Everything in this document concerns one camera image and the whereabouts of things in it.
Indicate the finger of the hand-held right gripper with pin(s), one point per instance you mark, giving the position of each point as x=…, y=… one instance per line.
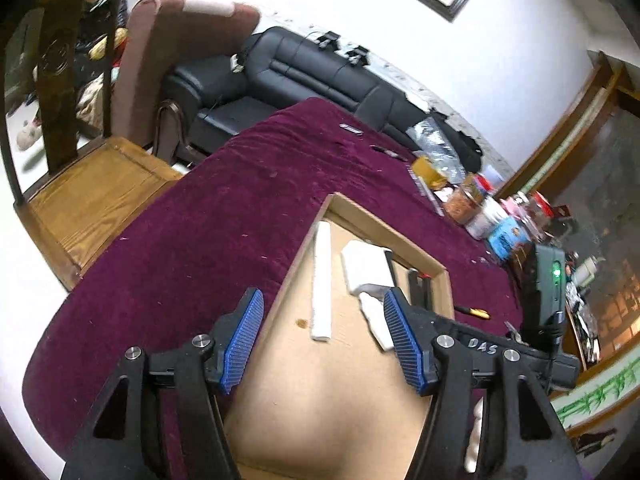
x=432, y=317

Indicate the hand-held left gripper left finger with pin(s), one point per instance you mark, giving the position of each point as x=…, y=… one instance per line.
x=242, y=345

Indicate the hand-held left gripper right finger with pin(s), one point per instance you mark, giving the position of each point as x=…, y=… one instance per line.
x=405, y=345

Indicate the black marker red caps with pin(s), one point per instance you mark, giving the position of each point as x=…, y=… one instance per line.
x=424, y=287

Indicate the white foam piece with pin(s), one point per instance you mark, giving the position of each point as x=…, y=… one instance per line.
x=377, y=320

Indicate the cardboard box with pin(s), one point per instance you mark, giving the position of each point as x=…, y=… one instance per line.
x=310, y=385

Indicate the white charger plug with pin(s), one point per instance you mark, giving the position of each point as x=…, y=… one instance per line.
x=365, y=265

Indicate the white foam stick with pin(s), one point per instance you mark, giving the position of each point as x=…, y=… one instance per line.
x=321, y=285

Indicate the yellow and black pen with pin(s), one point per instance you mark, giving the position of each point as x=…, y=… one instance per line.
x=472, y=311

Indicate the white kettle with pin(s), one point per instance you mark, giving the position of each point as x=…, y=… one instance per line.
x=586, y=270

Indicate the clear jar blue label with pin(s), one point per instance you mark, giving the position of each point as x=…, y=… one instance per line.
x=515, y=232

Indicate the white plastic tub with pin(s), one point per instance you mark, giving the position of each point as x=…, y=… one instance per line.
x=485, y=220

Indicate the wooden cabinet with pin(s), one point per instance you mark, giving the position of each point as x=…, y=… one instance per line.
x=600, y=200

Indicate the orange label jar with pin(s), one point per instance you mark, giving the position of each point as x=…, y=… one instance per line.
x=465, y=200

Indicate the yellow tape roll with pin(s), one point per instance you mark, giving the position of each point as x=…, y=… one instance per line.
x=427, y=172

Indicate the silver foil bag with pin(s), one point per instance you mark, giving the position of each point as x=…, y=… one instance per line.
x=435, y=147

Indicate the black craft knife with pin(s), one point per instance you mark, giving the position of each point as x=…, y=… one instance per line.
x=389, y=153

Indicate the metal tweezers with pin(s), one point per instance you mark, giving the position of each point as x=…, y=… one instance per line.
x=351, y=129

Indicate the wooden chair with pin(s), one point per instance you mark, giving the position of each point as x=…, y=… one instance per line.
x=80, y=195

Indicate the black leather sofa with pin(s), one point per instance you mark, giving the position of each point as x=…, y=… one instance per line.
x=300, y=85

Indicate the black gripper on sofa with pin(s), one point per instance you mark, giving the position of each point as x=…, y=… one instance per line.
x=359, y=56
x=327, y=41

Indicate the beige plush toy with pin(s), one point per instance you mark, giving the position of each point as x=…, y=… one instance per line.
x=29, y=135

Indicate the pink armchair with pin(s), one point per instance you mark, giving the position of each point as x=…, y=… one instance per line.
x=165, y=50

